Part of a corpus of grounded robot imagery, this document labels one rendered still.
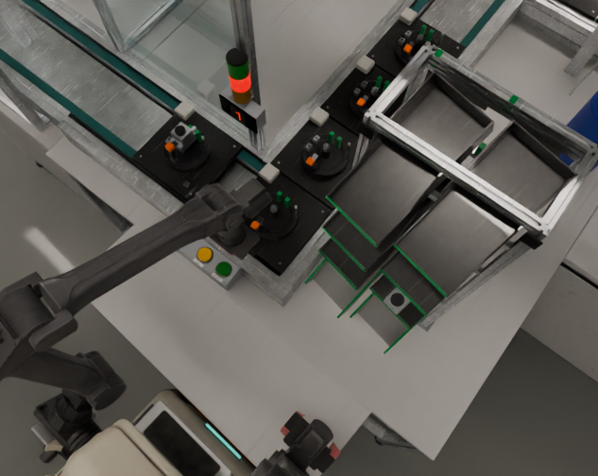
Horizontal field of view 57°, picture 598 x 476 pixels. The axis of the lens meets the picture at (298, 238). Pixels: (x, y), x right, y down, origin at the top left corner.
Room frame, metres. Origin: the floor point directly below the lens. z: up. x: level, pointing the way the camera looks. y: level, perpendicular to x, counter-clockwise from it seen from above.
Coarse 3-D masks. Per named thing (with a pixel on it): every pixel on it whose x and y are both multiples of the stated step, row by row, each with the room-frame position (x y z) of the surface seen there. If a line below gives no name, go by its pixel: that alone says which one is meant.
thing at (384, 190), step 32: (416, 96) 0.54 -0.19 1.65; (448, 96) 0.56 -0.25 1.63; (416, 128) 0.51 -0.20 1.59; (448, 128) 0.50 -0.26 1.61; (480, 128) 0.50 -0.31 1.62; (384, 160) 0.46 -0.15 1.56; (416, 160) 0.46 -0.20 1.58; (352, 192) 0.41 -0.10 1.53; (384, 192) 0.41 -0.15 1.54; (416, 192) 0.40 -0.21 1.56; (352, 224) 0.35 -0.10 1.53; (384, 224) 0.35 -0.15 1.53
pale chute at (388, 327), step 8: (368, 304) 0.32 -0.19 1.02; (376, 304) 0.31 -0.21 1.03; (360, 312) 0.30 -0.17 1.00; (368, 312) 0.30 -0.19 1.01; (376, 312) 0.30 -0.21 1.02; (384, 312) 0.29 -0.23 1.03; (368, 320) 0.28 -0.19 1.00; (376, 320) 0.28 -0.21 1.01; (384, 320) 0.27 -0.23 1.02; (392, 320) 0.27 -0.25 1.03; (376, 328) 0.26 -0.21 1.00; (384, 328) 0.26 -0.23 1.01; (392, 328) 0.26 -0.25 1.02; (400, 328) 0.25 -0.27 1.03; (384, 336) 0.24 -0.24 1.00; (392, 336) 0.24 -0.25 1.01; (400, 336) 0.23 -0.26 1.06; (392, 344) 0.21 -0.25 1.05; (384, 352) 0.19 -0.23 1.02
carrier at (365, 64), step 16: (368, 64) 1.10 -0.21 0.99; (352, 80) 1.05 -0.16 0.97; (368, 80) 1.04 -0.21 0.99; (384, 80) 1.06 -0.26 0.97; (336, 96) 0.99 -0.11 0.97; (352, 96) 0.98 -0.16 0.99; (368, 96) 0.97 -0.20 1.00; (400, 96) 1.00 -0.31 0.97; (336, 112) 0.93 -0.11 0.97; (352, 112) 0.93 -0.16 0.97; (384, 112) 0.93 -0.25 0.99; (352, 128) 0.88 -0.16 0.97
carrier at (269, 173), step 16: (272, 176) 0.70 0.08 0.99; (272, 192) 0.66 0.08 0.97; (288, 192) 0.66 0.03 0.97; (304, 192) 0.66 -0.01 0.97; (272, 208) 0.57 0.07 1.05; (288, 208) 0.60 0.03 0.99; (304, 208) 0.61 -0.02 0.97; (320, 208) 0.61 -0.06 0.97; (272, 224) 0.55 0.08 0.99; (288, 224) 0.55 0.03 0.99; (304, 224) 0.56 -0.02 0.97; (320, 224) 0.56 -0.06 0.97; (272, 240) 0.51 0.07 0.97; (288, 240) 0.51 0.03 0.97; (304, 240) 0.51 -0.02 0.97; (272, 256) 0.46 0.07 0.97; (288, 256) 0.46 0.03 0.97
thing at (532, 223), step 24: (432, 48) 0.63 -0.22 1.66; (456, 72) 0.59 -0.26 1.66; (408, 96) 0.63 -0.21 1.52; (504, 96) 0.54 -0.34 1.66; (384, 120) 0.48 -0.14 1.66; (528, 120) 0.50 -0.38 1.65; (552, 120) 0.49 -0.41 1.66; (360, 144) 0.49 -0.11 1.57; (408, 144) 0.44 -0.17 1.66; (576, 144) 0.45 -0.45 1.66; (456, 168) 0.40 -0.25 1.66; (480, 192) 0.36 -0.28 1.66; (528, 216) 0.32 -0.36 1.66; (504, 264) 0.29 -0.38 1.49; (432, 312) 0.31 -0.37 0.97
